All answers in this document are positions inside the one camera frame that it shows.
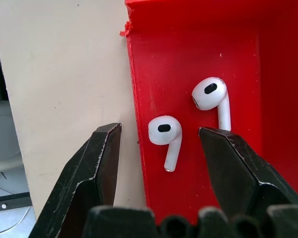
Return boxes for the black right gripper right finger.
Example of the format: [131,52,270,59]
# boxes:
[198,126,298,216]

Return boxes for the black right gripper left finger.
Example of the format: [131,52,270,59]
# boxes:
[28,122,122,238]

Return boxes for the white earbud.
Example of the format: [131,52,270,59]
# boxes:
[191,76,232,131]
[148,115,183,173]

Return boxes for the red plastic tray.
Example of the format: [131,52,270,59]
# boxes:
[119,0,298,226]

